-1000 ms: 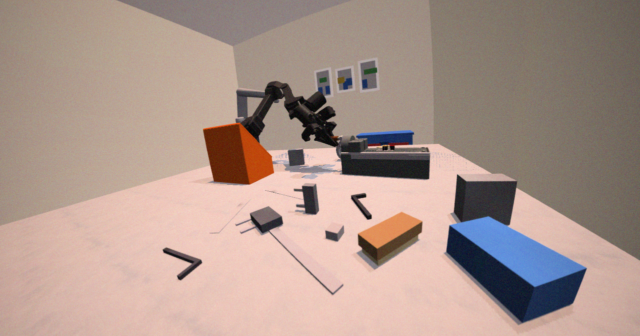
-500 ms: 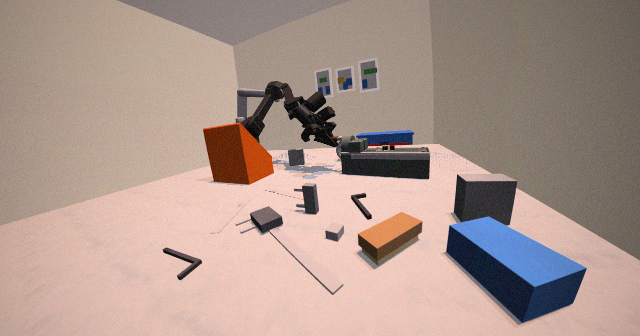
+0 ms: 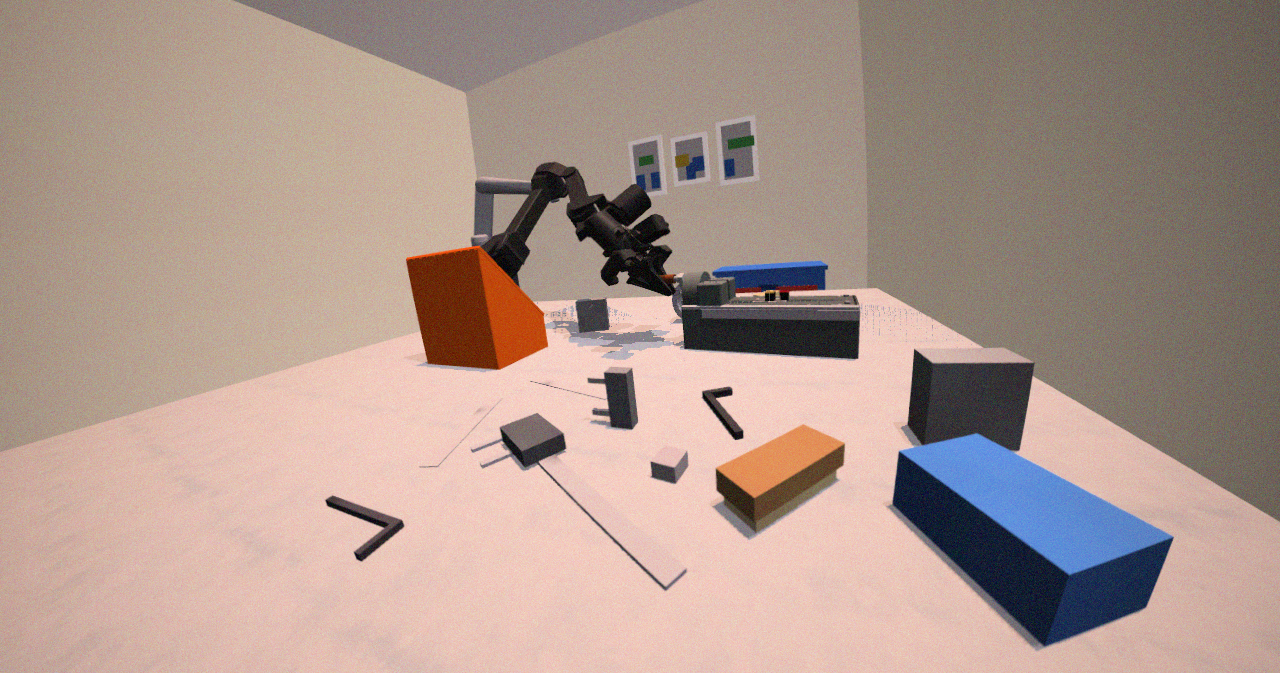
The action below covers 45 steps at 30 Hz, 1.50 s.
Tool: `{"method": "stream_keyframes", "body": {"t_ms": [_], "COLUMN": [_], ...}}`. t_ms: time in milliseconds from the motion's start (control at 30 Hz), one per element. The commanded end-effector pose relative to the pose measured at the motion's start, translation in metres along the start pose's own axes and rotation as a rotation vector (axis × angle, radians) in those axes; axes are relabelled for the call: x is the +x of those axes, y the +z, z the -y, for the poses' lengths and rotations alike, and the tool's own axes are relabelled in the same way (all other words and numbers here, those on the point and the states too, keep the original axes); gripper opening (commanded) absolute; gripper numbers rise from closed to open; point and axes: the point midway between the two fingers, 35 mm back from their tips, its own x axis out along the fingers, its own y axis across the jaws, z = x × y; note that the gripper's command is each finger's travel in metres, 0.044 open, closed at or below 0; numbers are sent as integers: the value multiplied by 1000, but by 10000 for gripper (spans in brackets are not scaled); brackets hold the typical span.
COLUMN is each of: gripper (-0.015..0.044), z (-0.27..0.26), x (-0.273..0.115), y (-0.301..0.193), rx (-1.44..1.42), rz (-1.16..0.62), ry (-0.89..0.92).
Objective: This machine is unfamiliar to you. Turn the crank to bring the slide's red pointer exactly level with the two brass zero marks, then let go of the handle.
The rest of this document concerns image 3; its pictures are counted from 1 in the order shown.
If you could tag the blue rectangular block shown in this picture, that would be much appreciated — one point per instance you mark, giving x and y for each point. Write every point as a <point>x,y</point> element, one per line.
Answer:
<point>1057,558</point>

